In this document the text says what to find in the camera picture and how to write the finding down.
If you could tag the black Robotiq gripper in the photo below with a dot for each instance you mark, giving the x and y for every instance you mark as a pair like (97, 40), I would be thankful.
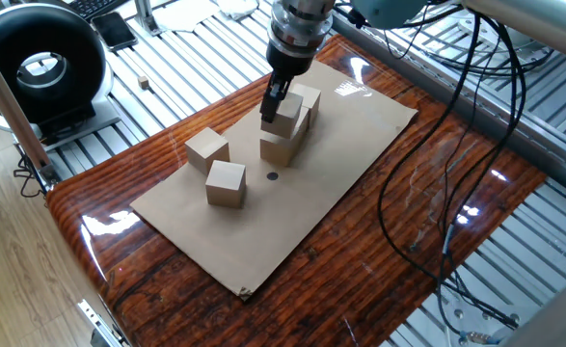
(287, 65)

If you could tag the light wooden cube block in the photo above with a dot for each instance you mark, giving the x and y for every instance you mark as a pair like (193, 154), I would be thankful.
(224, 183)
(310, 98)
(207, 147)
(277, 149)
(287, 113)
(304, 123)

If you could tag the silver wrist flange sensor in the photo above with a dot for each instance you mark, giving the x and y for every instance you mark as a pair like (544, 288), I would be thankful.
(299, 29)

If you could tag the white crumpled cloth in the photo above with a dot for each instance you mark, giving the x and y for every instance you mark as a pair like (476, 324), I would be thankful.
(236, 7)

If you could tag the beige paper sheet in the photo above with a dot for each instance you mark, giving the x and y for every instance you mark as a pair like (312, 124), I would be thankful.
(186, 14)

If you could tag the tiny wooden cube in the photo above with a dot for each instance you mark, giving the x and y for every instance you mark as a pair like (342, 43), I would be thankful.
(143, 82)

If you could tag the brown cardboard sheet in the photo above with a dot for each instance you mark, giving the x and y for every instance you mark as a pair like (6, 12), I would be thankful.
(244, 241)

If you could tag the white device base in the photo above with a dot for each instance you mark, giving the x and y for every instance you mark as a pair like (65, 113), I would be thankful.
(104, 115)

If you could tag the black smartphone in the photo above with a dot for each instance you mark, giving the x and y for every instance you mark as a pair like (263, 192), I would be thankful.
(114, 30)

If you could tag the black keyboard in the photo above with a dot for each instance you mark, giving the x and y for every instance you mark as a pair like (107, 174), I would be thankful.
(94, 7)

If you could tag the short aluminium post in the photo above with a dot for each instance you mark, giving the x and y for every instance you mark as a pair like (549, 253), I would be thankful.
(145, 17)

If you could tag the aluminium frame post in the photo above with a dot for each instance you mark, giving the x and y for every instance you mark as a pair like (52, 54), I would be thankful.
(8, 106)

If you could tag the metal slide rail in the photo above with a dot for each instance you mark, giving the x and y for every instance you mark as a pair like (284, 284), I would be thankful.
(99, 323)

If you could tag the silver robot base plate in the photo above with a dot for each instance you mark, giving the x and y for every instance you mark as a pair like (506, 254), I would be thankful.
(475, 318)

